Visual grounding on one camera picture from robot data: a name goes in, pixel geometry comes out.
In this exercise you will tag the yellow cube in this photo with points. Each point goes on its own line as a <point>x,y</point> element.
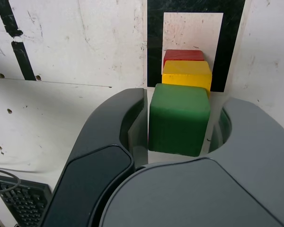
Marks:
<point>187,73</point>

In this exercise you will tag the black keyboard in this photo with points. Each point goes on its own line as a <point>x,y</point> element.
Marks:
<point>23,201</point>

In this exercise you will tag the black tape square outline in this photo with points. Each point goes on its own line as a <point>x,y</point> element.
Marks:
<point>153,47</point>

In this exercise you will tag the black tape strip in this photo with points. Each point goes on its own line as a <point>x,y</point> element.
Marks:
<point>23,61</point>

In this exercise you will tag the red cube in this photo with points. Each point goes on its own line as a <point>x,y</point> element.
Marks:
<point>183,55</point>

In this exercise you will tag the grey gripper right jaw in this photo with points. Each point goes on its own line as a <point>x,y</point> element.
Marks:
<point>203,194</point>

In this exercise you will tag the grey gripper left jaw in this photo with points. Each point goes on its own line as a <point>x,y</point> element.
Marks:
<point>97,165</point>

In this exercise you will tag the green cube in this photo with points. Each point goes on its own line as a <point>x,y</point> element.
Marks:
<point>180,118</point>

